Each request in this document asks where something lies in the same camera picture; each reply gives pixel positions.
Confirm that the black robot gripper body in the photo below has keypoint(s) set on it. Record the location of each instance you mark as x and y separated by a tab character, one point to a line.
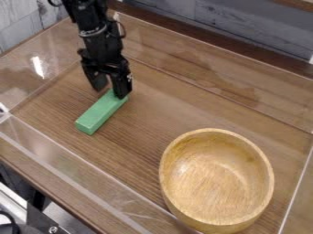
101	56

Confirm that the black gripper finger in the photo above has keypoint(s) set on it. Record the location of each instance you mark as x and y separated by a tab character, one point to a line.
97	77
122	84

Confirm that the green rectangular block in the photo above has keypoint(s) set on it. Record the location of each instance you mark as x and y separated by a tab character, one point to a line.
92	120

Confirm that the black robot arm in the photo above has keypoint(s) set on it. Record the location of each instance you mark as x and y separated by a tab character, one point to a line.
89	13

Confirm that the brown wooden bowl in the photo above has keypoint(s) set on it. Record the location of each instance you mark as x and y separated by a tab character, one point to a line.
217	180

